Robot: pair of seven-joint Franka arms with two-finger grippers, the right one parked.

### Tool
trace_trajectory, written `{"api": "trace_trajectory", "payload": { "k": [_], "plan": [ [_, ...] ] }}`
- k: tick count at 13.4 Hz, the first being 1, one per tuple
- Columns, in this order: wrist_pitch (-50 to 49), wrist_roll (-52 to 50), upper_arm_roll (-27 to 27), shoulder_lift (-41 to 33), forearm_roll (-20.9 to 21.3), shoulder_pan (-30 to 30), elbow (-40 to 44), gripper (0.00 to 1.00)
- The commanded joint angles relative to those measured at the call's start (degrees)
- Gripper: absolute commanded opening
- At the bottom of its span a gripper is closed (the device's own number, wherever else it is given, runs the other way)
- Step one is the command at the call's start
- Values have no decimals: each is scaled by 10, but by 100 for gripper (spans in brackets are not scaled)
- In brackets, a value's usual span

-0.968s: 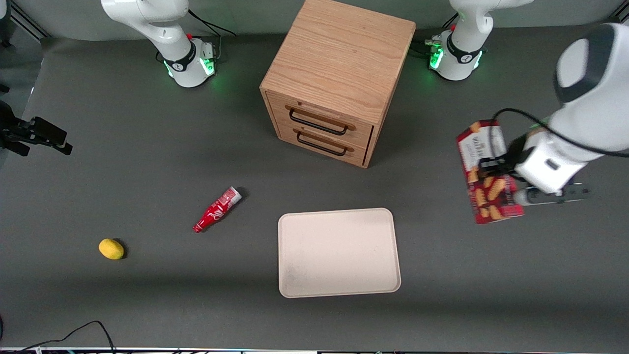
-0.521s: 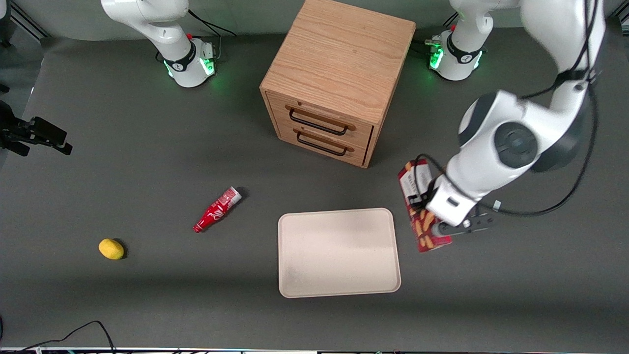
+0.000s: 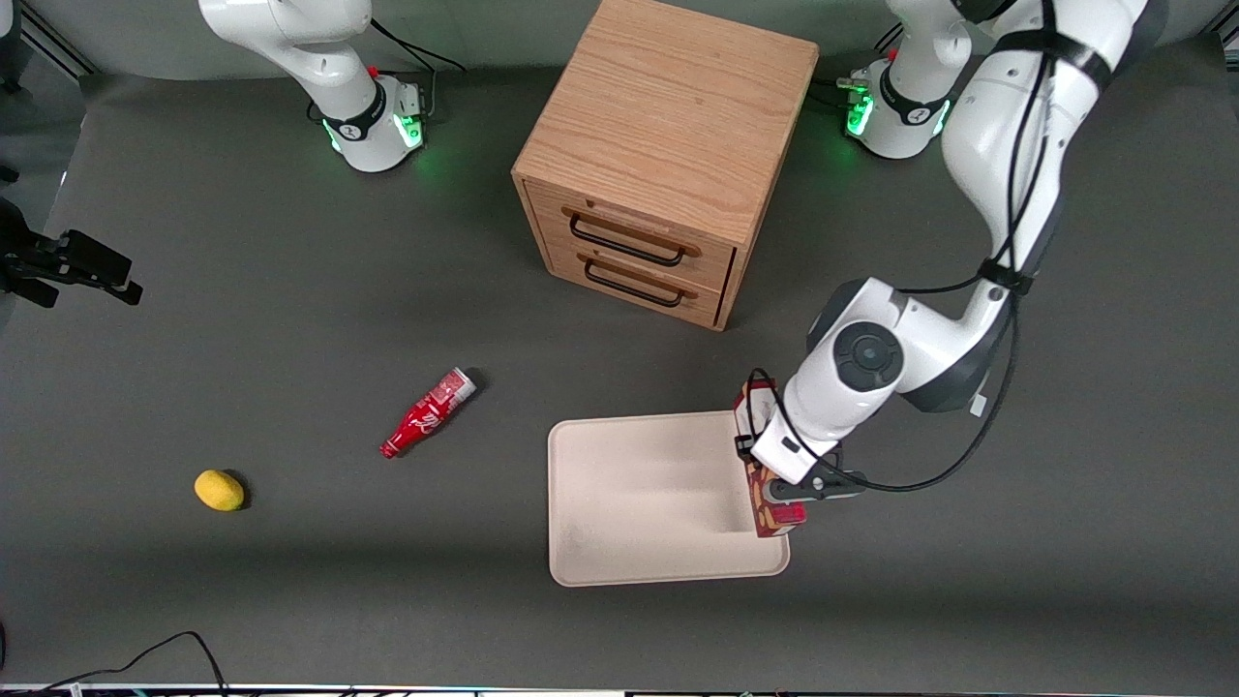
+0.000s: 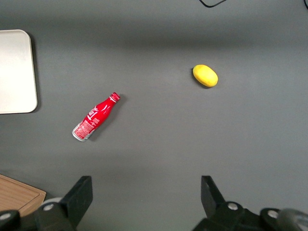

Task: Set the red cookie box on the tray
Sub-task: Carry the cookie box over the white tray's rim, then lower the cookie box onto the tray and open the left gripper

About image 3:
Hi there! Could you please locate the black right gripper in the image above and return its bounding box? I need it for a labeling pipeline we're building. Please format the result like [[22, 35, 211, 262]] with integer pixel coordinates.
[[0, 198, 144, 309]]

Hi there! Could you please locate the red cookie box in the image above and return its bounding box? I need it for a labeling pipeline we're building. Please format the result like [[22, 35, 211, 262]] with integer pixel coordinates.
[[732, 379, 808, 539]]

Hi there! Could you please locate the white rectangular tray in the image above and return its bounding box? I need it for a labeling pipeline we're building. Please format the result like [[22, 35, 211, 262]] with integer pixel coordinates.
[[547, 410, 791, 589]]

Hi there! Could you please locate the yellow lemon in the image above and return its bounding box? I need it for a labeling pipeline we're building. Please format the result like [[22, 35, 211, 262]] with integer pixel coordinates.
[[194, 470, 246, 512]]

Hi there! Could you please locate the red cola bottle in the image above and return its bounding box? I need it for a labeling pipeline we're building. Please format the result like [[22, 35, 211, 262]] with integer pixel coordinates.
[[379, 367, 478, 460]]

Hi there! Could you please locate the wooden drawer cabinet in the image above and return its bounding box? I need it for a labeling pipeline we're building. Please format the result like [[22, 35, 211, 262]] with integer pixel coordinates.
[[511, 0, 821, 333]]

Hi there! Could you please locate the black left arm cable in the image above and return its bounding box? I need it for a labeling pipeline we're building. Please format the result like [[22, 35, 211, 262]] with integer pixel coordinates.
[[745, 0, 1066, 495]]

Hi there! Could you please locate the aluminium frame rail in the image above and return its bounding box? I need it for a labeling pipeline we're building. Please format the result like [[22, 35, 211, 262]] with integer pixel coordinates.
[[17, 0, 100, 80]]

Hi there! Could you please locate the wooden drawer with wide handle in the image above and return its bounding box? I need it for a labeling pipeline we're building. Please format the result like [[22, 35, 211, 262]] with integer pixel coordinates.
[[523, 179, 739, 293]]

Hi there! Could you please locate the short black drawer handle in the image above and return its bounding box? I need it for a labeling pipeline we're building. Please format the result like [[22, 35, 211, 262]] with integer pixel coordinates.
[[583, 258, 687, 310]]

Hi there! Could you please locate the wide black drawer handle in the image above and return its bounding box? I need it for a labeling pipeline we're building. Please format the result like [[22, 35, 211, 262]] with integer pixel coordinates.
[[568, 213, 687, 268]]

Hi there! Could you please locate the wooden drawer with short handle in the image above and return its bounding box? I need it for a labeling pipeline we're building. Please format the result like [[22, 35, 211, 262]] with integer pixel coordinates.
[[542, 235, 729, 330]]

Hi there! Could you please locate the black looped cable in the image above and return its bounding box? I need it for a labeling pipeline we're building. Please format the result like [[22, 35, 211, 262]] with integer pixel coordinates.
[[0, 631, 229, 697]]

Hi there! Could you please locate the black right arm base cable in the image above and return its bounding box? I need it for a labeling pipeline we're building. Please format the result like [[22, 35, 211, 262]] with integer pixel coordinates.
[[371, 17, 467, 75]]

